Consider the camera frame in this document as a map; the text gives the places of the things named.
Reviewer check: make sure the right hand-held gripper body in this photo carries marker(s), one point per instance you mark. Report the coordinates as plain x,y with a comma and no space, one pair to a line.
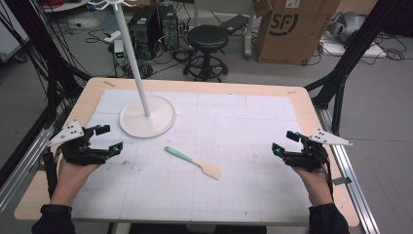
310,157

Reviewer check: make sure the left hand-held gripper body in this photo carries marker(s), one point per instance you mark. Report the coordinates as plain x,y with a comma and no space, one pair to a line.
76,152

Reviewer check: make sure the person's left hand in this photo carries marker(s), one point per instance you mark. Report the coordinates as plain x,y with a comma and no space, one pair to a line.
68,182

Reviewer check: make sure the person's right hand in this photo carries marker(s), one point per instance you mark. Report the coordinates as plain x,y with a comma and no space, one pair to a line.
318,187

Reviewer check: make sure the white pole stand round base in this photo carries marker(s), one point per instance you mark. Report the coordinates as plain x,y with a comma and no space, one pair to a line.
146,120

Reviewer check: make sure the white grid mat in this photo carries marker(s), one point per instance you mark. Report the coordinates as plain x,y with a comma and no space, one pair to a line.
211,136

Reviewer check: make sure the small device green display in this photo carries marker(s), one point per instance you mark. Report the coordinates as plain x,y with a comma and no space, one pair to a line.
119,52

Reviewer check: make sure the white power strip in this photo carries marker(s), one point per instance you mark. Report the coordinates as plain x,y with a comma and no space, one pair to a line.
112,36

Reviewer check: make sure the large cardboard box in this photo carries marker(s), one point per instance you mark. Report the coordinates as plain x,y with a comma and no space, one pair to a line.
292,35

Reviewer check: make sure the white flat board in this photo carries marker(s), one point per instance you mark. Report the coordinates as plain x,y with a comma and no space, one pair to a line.
350,48

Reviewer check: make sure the black computer tower green panel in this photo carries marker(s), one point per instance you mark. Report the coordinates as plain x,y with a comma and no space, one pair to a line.
142,32

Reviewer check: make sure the grey plastic wrapped bundle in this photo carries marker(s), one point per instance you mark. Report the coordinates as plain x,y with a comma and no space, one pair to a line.
347,26

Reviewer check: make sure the black round stool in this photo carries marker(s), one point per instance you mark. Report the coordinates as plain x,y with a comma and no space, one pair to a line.
207,39

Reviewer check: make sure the aluminium rail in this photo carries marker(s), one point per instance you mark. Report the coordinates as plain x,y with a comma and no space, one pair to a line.
19,169
352,182

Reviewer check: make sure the black metal frame stand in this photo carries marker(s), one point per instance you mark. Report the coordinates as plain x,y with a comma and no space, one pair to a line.
42,48
344,65

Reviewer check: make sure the white upright post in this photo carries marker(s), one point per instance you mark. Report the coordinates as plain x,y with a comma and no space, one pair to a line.
248,32

